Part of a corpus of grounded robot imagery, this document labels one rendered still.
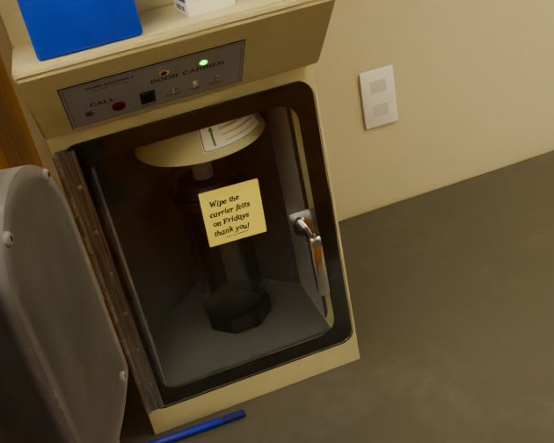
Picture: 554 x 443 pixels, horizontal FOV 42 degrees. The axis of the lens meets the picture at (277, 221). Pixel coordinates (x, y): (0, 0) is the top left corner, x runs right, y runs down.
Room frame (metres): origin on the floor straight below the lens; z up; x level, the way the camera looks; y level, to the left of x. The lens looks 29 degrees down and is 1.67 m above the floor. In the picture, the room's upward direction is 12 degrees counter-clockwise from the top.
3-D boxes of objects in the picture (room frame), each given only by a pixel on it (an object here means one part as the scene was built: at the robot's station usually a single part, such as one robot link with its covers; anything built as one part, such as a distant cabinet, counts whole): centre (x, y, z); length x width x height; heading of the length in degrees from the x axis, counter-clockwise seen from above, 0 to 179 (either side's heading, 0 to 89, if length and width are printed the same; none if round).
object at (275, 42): (0.74, 0.06, 1.46); 0.32 x 0.12 x 0.10; 103
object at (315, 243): (0.78, -0.04, 1.17); 0.05 x 0.03 x 0.10; 12
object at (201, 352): (0.79, 0.07, 1.19); 0.30 x 0.01 x 0.40; 102
